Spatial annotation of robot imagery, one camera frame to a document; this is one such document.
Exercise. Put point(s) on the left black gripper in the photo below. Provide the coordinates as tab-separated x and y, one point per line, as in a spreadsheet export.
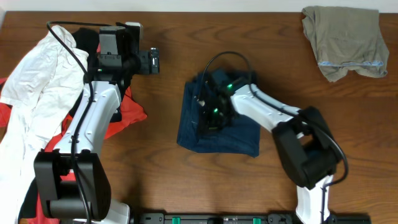
109	59

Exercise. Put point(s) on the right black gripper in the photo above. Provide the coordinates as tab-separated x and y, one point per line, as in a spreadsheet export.
204	116

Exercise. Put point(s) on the navy blue shorts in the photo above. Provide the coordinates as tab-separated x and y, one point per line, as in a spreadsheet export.
240	137

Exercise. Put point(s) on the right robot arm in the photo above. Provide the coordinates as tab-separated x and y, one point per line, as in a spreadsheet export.
307	150

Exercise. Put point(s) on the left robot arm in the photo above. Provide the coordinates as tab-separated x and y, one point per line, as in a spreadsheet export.
71	181

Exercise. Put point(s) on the black shorts with white stripe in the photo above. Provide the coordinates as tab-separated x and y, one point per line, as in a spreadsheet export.
108	38

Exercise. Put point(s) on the white garment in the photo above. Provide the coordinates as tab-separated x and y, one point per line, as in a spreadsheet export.
41	90

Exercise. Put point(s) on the khaki folded shorts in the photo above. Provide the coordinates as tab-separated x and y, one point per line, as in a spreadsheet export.
346	39

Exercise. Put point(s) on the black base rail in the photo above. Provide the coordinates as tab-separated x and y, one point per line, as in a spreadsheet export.
273	218

